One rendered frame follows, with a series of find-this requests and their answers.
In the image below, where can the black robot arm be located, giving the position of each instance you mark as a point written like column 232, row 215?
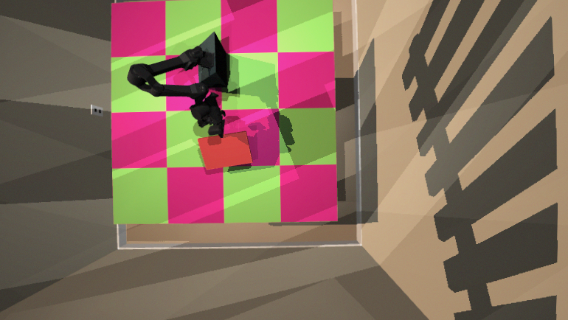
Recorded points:
column 139, row 74

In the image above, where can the red box lid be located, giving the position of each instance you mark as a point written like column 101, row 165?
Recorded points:
column 233, row 149

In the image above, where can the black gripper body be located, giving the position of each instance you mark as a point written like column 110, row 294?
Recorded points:
column 216, row 119

